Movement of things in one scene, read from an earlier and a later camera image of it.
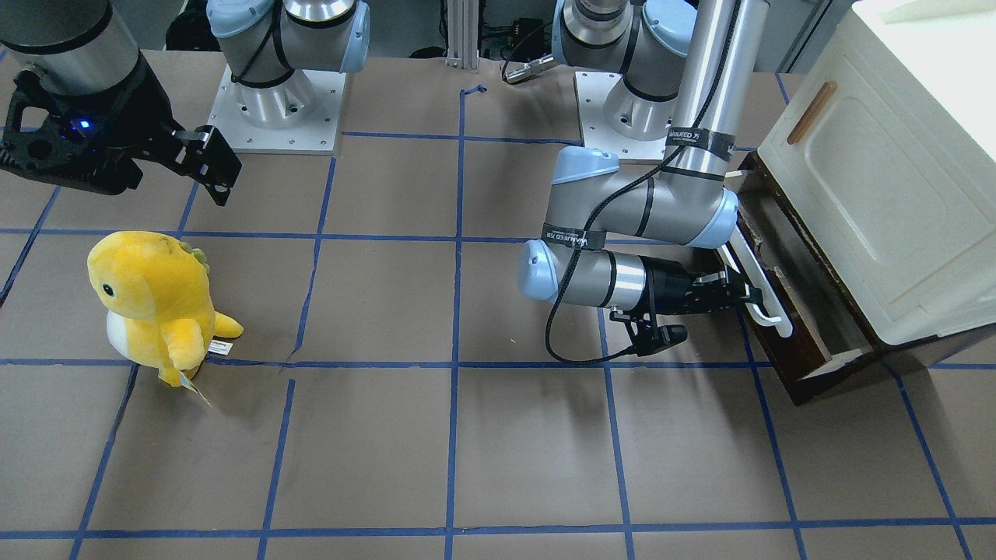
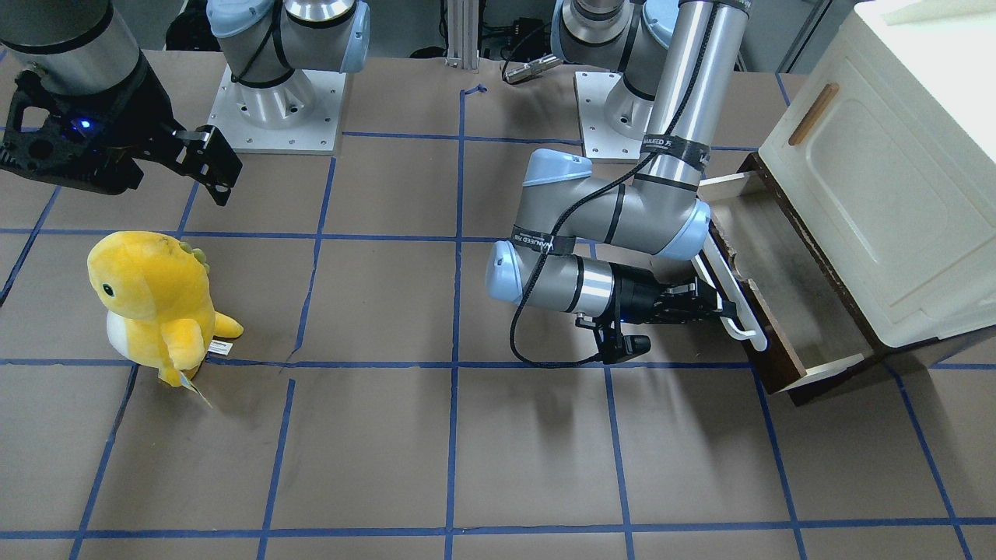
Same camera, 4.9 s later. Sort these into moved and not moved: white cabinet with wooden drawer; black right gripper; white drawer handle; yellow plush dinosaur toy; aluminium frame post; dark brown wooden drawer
Moved: dark brown wooden drawer; white drawer handle
Not moved: white cabinet with wooden drawer; aluminium frame post; black right gripper; yellow plush dinosaur toy
